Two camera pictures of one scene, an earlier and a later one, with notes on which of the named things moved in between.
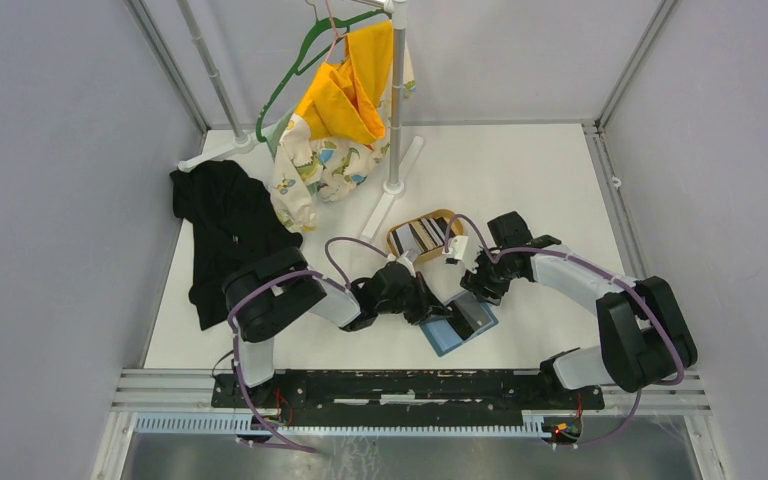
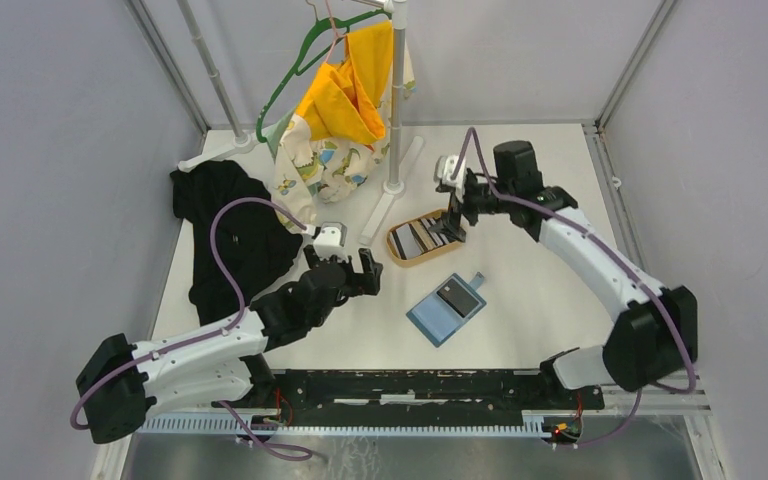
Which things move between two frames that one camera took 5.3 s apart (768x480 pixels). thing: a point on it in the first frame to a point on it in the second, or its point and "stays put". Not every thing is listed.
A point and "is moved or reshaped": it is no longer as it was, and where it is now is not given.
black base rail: [407, 398] stays put
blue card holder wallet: [442, 334] is moved or reshaped
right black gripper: [476, 282] to [450, 226]
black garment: [235, 223] stays put
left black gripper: [426, 306] to [369, 283]
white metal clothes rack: [241, 141] stays put
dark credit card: [473, 310] to [455, 295]
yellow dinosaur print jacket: [337, 128] stays put
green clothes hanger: [293, 66] stays put
